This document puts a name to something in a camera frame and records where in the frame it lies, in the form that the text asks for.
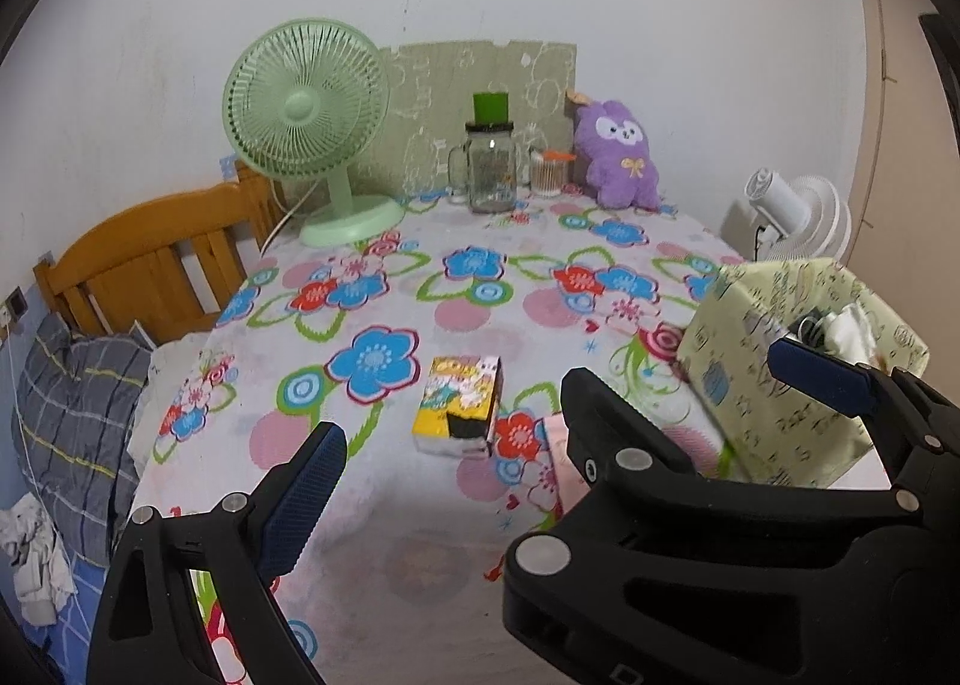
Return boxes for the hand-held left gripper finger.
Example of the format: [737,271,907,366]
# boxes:
[88,421,348,685]

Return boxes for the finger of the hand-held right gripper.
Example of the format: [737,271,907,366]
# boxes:
[501,367,960,685]
[767,337,960,543]

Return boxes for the yellow printed fabric storage box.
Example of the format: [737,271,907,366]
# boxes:
[677,257,931,489]

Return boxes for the yellow printed tissue pack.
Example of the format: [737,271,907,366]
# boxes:
[412,355,503,459]

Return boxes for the floral tablecloth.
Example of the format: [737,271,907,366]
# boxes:
[127,193,893,685]

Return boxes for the white standing fan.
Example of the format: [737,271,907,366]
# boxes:
[720,167,852,266]

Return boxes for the grey plaid blanket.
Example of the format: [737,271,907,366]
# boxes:
[11,313,155,566]

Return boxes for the beige door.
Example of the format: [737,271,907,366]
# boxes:
[847,0,960,326]

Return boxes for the small jar with orange lid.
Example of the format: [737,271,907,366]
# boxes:
[529,148,575,198]

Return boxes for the blue bed sheet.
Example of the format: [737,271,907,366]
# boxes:
[0,347,113,685]

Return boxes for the white grey crumpled cloth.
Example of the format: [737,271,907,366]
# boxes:
[0,493,76,626]

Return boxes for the purple plush bunny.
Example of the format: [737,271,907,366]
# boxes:
[568,88,665,212]

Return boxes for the glass mug jar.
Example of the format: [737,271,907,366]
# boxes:
[448,121,520,215]

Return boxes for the wooden headboard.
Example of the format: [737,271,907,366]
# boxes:
[34,163,282,348]

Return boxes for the green patterned board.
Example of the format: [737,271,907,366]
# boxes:
[375,41,578,198]

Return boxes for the green desk fan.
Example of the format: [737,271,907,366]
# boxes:
[223,17,406,249]

